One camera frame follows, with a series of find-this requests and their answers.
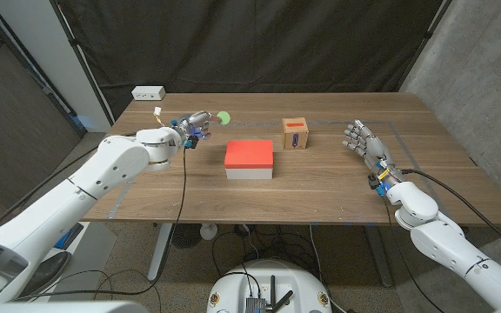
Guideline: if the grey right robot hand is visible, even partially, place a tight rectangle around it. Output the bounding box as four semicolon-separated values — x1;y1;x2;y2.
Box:
343;119;402;197

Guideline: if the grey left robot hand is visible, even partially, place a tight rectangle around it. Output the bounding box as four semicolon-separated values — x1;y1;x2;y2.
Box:
170;110;224;150

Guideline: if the red-topped white box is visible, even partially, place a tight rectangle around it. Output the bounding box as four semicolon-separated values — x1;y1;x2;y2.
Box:
224;139;275;180

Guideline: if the wooden box with coloured slots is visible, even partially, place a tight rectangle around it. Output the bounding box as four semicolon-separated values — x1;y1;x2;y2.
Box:
281;117;310;150

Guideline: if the grey radio box with antennas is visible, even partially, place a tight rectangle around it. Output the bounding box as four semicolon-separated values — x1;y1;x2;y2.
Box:
244;274;295;313

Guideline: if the white power outlet block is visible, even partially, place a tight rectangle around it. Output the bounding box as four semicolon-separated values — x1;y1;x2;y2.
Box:
130;85;166;102

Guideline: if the black backdrop curtain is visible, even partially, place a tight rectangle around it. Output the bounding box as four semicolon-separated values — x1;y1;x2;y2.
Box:
50;0;451;119

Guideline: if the grey table leg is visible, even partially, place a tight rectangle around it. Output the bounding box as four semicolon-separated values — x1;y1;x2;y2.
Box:
363;224;394;289

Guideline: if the white round table foot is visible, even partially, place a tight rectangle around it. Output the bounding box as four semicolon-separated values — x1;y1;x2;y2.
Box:
199;223;218;242

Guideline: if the small black floor fan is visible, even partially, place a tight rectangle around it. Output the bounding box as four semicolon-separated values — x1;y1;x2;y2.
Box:
170;223;203;250

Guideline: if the black backdrop stand pole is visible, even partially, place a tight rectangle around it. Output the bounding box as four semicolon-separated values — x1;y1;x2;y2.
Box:
396;0;454;92
50;0;115;127

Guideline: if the white table leg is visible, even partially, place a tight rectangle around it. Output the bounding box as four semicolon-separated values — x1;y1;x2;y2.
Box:
147;223;174;283

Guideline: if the white robot torso base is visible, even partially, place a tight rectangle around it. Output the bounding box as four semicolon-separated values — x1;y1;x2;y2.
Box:
206;259;333;313

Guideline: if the blue foot pedal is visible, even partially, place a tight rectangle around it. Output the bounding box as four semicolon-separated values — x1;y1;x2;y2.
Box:
57;223;84;250

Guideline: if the black leather shoe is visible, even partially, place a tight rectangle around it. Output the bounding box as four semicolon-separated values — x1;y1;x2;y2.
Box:
19;250;71;299

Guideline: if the thin black left hand wire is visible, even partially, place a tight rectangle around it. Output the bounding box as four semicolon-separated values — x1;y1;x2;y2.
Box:
10;146;187;302

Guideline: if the thin black hand wire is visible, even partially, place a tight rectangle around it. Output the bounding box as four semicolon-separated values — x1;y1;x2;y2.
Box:
383;196;447;313
10;146;187;302

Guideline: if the thin black right hand wire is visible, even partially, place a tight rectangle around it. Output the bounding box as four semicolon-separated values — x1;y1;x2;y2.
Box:
383;196;447;313

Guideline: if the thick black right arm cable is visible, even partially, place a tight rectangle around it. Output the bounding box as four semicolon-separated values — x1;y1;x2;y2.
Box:
400;168;501;261

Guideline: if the black floor cable bundle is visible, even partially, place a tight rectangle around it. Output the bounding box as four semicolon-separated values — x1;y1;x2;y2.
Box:
210;223;321;279

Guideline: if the white head camera housing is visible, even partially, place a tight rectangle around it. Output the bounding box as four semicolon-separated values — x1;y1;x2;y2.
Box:
0;300;150;313

